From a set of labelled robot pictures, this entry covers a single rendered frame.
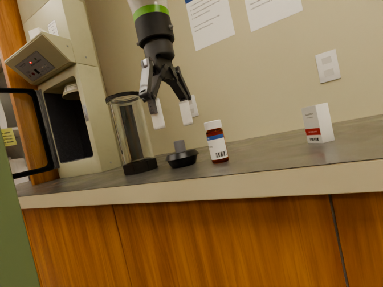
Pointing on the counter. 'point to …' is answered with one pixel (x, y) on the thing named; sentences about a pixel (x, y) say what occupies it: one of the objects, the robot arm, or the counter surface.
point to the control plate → (26, 67)
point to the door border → (40, 130)
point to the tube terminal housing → (43, 13)
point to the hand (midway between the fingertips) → (174, 122)
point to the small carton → (35, 32)
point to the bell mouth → (71, 91)
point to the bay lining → (68, 127)
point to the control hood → (44, 40)
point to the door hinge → (48, 128)
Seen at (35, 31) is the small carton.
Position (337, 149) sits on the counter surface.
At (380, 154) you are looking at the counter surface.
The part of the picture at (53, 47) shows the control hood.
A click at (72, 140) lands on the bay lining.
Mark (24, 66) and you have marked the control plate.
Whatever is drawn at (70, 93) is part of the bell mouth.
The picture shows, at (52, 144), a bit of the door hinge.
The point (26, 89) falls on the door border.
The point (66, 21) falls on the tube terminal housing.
